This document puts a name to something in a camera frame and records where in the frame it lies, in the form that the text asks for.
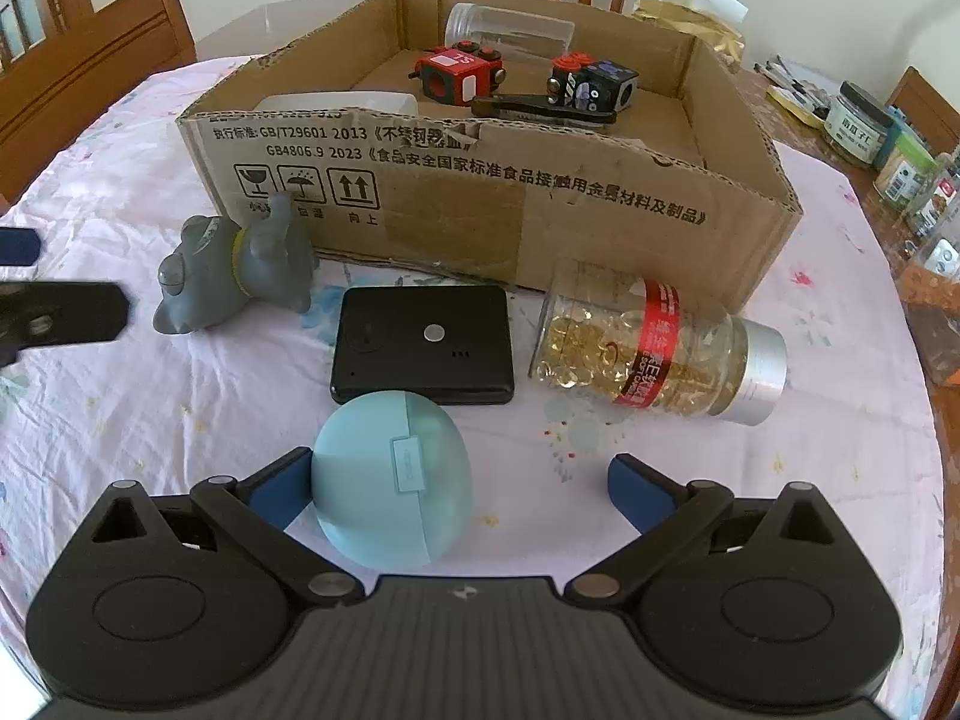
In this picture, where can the pink floral cloth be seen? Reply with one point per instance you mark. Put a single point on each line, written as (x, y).
(187, 405)

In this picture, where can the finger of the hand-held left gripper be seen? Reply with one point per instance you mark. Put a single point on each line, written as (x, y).
(75, 311)
(16, 247)

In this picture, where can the small jar with black lid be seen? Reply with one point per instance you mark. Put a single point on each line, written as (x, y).
(855, 127)

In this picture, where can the cardboard box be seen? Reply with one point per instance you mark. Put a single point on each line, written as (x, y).
(450, 195)

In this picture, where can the teal round case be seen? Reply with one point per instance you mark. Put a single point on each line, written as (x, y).
(375, 480)

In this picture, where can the yellow notepad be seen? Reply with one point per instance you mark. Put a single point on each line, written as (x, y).
(795, 109)

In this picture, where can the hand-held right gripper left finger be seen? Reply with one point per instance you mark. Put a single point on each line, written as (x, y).
(277, 491)

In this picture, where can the black rectangular case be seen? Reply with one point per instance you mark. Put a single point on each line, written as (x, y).
(420, 360)

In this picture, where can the grey elephant toy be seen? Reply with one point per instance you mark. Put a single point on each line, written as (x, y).
(262, 262)

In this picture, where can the capsule bottle with silver cap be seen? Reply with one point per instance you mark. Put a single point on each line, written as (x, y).
(660, 352)

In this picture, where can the pile of pens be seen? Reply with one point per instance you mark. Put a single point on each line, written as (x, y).
(795, 79)

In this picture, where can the white plastic container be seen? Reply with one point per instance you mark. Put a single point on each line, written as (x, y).
(337, 101)

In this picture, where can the case with barcode label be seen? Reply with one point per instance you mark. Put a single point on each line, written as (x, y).
(540, 111)

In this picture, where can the black toy car red wheels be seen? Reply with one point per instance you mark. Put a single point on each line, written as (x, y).
(592, 86)

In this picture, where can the red toy train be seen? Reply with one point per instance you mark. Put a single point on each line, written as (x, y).
(450, 79)

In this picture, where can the clear jar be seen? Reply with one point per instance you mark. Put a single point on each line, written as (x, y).
(510, 30)

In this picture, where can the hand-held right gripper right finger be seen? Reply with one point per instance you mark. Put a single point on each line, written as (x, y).
(637, 491)

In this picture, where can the green lid container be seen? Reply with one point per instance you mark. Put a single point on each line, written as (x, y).
(904, 172)

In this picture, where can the gold tissue pack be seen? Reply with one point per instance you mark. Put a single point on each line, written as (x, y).
(712, 34)

